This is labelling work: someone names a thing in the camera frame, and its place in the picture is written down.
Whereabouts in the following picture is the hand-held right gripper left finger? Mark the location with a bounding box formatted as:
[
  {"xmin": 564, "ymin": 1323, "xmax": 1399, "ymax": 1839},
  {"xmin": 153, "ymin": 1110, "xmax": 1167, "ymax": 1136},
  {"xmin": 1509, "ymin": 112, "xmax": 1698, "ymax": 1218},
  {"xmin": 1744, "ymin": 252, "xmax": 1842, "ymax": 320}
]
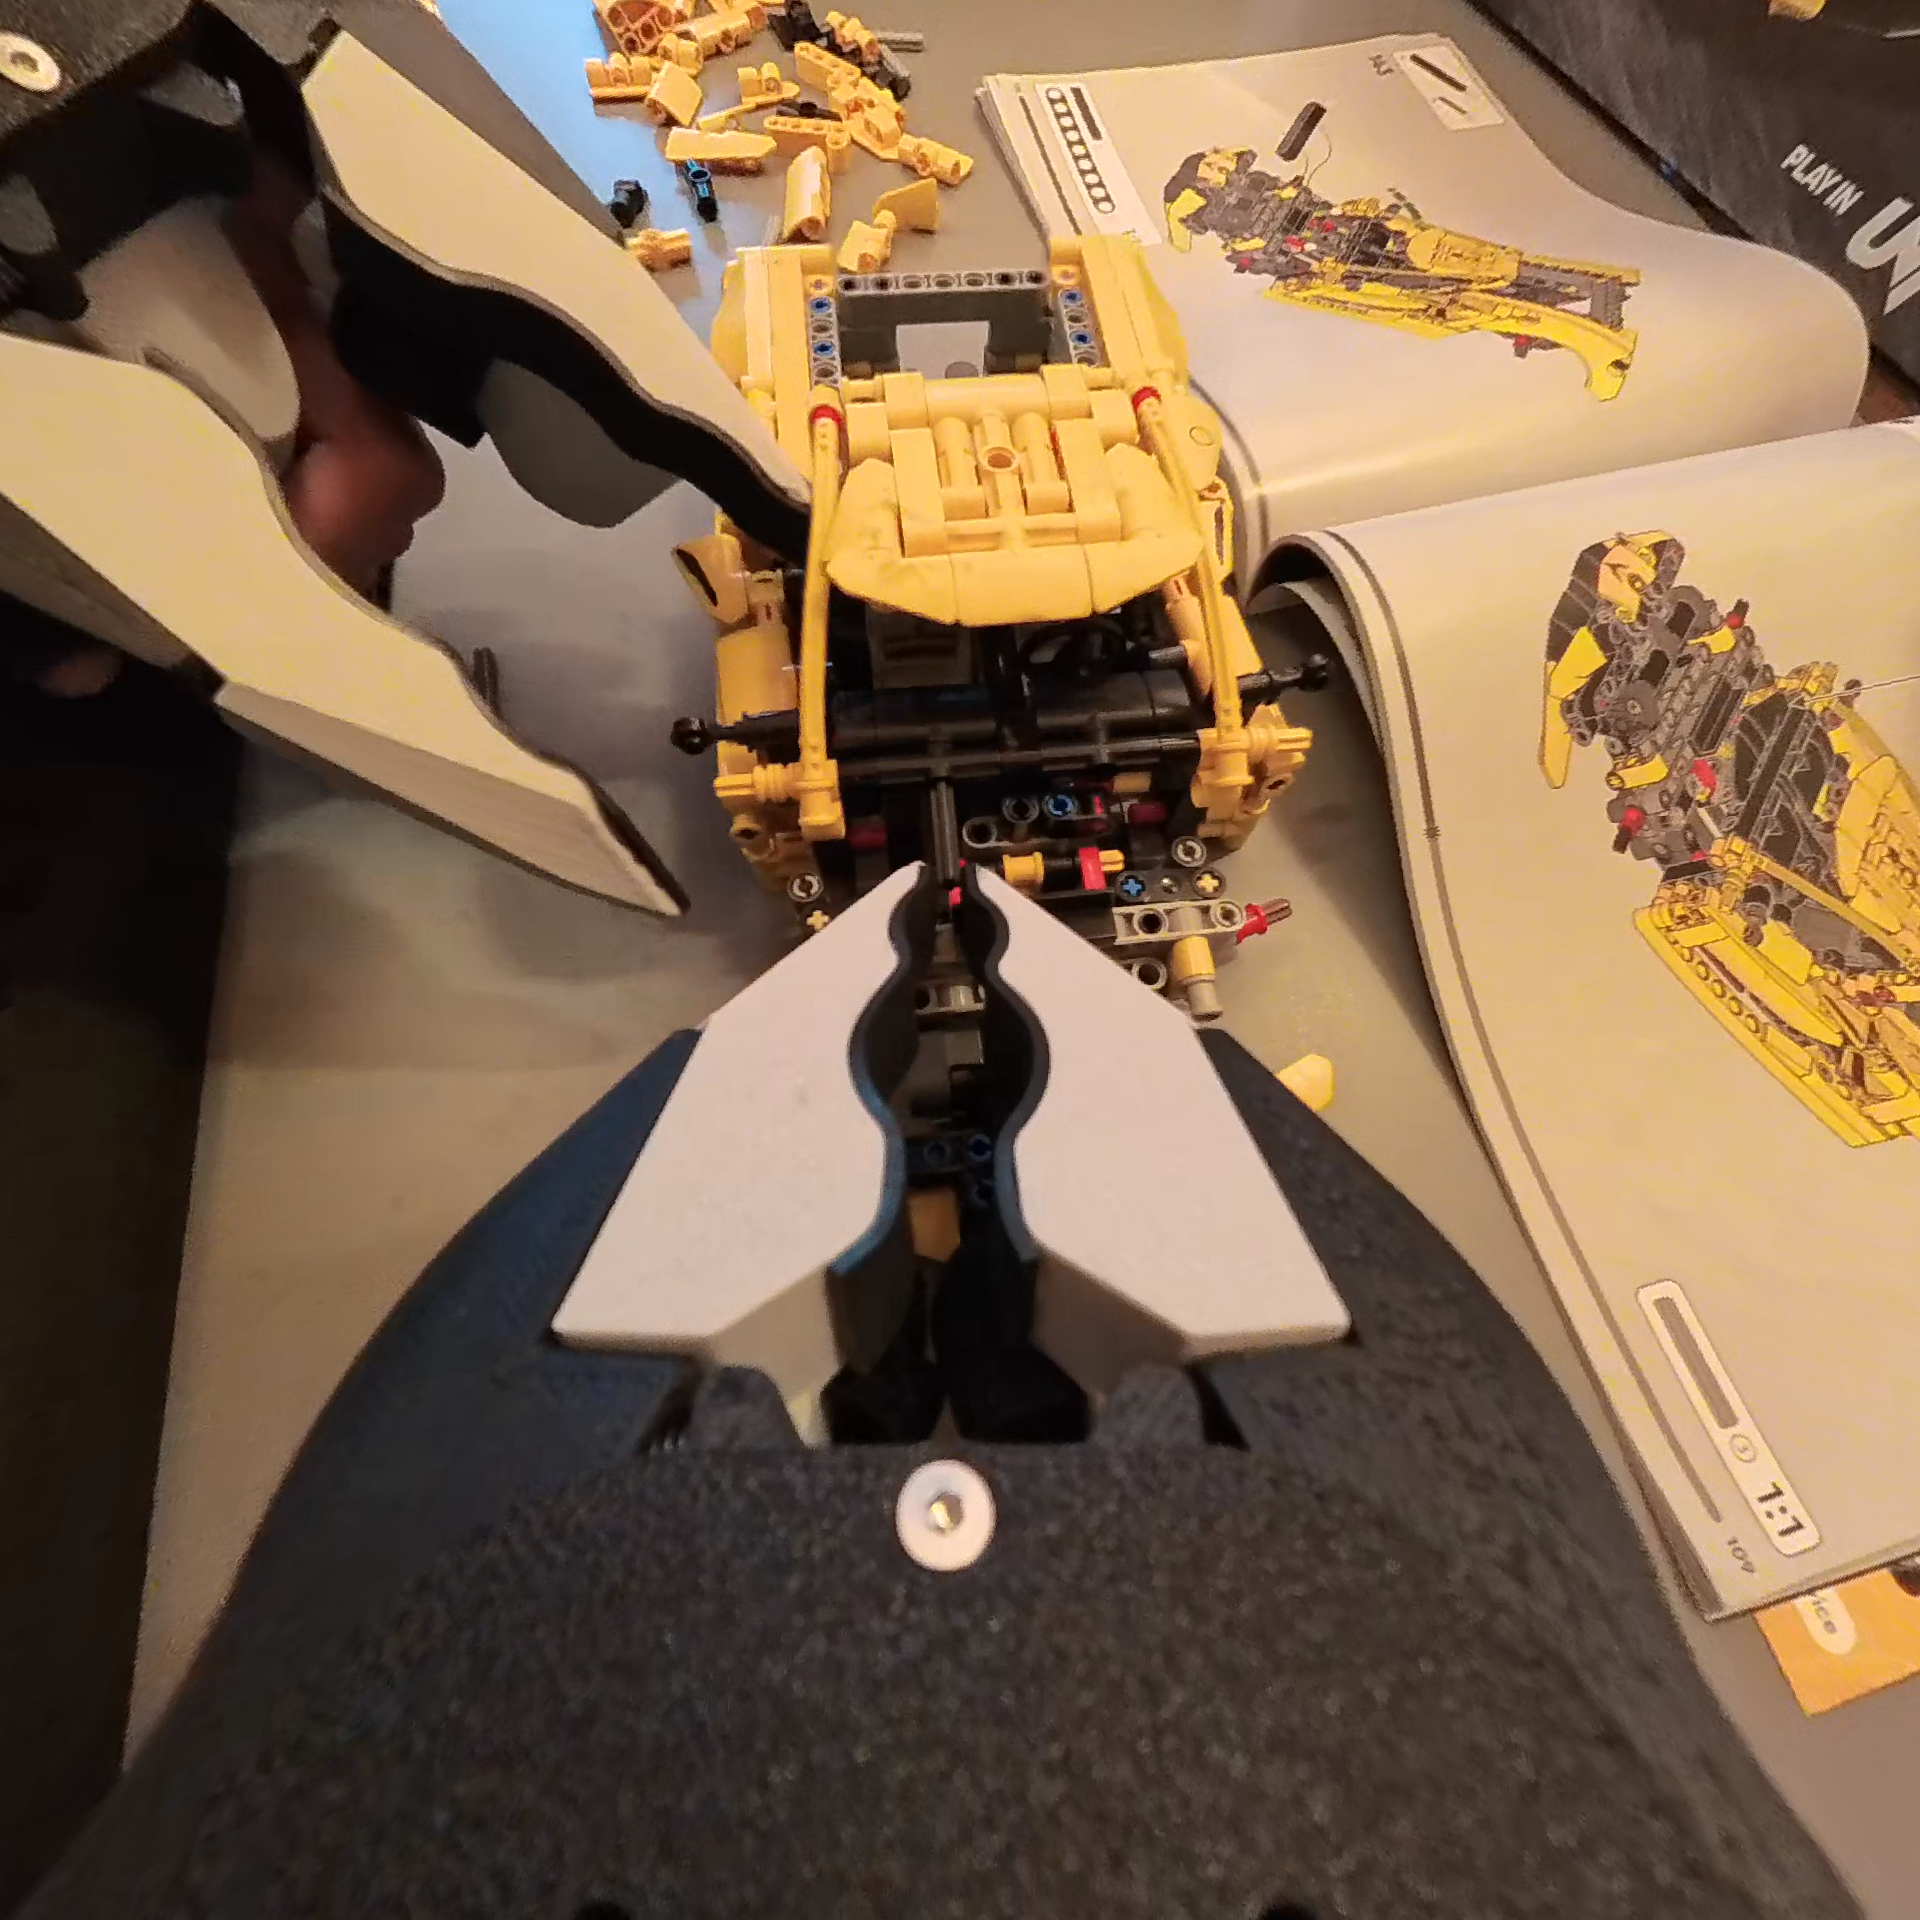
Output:
[{"xmin": 552, "ymin": 862, "xmax": 963, "ymax": 1449}]

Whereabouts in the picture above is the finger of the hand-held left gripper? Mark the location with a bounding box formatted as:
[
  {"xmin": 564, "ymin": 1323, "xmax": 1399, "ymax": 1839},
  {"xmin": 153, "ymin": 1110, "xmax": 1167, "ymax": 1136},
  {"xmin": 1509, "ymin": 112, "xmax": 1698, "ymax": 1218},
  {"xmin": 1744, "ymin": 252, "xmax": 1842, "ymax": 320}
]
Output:
[
  {"xmin": 299, "ymin": 7, "xmax": 823, "ymax": 560},
  {"xmin": 0, "ymin": 330, "xmax": 692, "ymax": 921}
]

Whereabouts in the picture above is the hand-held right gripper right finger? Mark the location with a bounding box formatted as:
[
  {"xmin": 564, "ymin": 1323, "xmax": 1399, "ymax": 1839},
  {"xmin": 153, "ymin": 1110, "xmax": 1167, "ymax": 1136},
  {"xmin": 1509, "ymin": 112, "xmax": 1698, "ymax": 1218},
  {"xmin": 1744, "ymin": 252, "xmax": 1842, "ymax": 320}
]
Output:
[{"xmin": 960, "ymin": 866, "xmax": 1353, "ymax": 1449}]

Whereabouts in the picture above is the instruction booklet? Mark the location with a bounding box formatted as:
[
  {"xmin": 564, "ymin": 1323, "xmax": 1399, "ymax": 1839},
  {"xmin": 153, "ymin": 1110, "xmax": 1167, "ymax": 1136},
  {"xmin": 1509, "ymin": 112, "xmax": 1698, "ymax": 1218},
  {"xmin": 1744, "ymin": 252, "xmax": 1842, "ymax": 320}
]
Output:
[{"xmin": 976, "ymin": 33, "xmax": 1920, "ymax": 1623}]

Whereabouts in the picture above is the yellow brick car model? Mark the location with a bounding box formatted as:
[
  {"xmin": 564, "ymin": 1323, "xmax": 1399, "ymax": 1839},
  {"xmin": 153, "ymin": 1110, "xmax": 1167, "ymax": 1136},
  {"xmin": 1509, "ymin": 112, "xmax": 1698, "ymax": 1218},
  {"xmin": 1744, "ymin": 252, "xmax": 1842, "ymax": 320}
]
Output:
[{"xmin": 671, "ymin": 232, "xmax": 1336, "ymax": 1248}]

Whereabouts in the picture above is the grey desk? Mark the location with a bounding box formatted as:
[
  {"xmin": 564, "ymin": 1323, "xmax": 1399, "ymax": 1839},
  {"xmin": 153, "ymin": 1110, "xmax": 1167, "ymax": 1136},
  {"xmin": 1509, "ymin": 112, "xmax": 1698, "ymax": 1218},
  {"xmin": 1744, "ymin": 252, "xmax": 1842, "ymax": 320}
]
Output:
[{"xmin": 128, "ymin": 0, "xmax": 1920, "ymax": 1920}]

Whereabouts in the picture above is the person's left hand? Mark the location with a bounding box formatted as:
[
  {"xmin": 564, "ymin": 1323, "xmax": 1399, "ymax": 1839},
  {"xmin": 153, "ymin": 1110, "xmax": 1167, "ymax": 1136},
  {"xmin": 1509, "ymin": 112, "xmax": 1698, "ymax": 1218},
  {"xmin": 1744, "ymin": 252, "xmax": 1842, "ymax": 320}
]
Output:
[{"xmin": 276, "ymin": 360, "xmax": 453, "ymax": 606}]

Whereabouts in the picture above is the pile of yellow brick pieces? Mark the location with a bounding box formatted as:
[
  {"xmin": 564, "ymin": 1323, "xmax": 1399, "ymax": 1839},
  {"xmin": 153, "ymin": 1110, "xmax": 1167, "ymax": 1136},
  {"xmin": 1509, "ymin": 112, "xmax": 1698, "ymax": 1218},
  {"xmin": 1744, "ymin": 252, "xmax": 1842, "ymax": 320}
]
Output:
[{"xmin": 583, "ymin": 0, "xmax": 976, "ymax": 274}]

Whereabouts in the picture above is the toy car set box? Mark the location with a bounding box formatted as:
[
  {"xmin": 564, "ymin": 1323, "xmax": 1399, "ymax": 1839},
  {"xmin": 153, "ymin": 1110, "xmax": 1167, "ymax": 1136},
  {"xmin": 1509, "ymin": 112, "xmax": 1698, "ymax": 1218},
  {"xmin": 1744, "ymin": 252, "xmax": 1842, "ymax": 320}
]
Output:
[{"xmin": 1463, "ymin": 0, "xmax": 1920, "ymax": 362}]

